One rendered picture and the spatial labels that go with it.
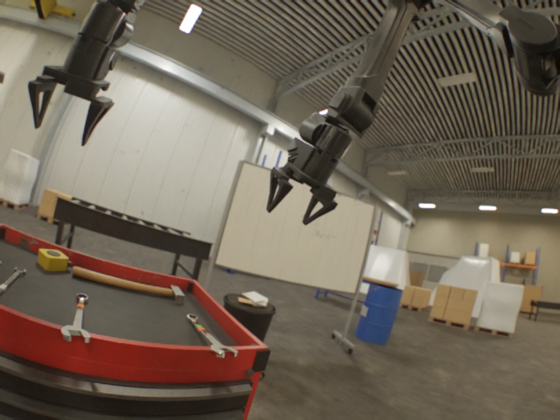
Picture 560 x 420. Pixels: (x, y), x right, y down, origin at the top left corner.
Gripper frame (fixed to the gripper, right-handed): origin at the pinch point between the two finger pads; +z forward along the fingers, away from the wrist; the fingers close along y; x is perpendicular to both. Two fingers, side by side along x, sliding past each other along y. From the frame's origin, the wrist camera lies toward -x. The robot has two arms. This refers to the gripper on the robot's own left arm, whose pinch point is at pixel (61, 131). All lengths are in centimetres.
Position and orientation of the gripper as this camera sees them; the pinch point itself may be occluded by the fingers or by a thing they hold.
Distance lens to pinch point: 42.4
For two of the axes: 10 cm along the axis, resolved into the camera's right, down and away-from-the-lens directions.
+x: 3.7, 5.0, -7.8
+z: -5.0, 8.2, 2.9
